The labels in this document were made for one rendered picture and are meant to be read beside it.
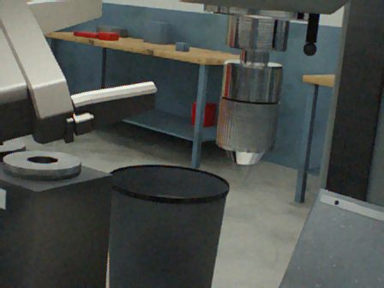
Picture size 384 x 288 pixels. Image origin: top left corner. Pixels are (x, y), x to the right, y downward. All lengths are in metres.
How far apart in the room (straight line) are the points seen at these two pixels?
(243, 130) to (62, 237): 0.33
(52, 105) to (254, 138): 0.16
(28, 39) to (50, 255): 0.35
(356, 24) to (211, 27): 5.39
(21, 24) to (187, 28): 6.02
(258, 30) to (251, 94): 0.05
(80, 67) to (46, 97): 7.34
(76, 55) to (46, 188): 7.10
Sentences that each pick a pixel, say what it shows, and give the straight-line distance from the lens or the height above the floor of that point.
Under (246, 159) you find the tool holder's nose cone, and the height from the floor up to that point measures 1.19.
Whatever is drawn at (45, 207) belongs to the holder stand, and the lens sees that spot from 0.75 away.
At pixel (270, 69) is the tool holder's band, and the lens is 0.51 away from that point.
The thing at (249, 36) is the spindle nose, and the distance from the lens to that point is 0.51.
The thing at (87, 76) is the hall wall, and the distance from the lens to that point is 7.68.
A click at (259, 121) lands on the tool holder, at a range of 0.51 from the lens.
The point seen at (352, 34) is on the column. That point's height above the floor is 1.29.
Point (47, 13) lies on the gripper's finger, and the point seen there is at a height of 1.29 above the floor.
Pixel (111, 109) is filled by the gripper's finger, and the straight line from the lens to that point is 0.46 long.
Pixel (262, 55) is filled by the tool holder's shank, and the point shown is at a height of 1.28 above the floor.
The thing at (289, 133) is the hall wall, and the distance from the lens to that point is 5.73.
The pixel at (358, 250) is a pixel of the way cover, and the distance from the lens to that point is 0.90.
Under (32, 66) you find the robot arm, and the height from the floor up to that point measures 1.26.
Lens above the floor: 1.31
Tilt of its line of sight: 12 degrees down
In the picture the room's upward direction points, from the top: 5 degrees clockwise
